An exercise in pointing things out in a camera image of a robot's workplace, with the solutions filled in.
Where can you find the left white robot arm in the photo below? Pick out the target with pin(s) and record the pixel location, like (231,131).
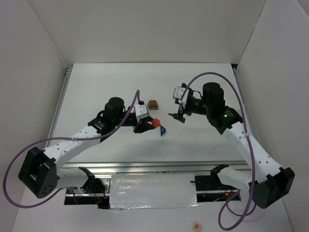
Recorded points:
(41,170)

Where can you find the small letter N tile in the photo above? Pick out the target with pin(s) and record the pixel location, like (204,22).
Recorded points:
(195,226)

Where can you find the silver foil sheet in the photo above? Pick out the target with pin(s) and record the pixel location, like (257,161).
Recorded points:
(152,191)

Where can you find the brown wedge wood block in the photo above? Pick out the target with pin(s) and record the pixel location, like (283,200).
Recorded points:
(152,102)

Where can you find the blue triangle wood block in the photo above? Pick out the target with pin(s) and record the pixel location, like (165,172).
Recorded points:
(162,130)

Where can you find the aluminium rail frame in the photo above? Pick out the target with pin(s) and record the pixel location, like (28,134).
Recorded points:
(191,146)

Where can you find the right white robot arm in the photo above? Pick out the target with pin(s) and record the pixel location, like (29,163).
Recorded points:
(269,181)

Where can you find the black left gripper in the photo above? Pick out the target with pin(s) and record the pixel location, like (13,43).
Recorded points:
(139,125)

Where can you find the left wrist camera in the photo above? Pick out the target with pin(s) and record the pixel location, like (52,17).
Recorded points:
(141,111)

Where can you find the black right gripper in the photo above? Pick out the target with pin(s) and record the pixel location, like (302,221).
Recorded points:
(182,110)

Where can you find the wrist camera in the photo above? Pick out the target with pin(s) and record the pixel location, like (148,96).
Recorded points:
(141,111)
(180,95)

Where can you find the red cube wood block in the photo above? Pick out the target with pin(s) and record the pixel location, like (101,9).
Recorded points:
(156,122)

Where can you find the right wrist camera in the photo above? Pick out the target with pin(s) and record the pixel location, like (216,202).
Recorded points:
(180,95)

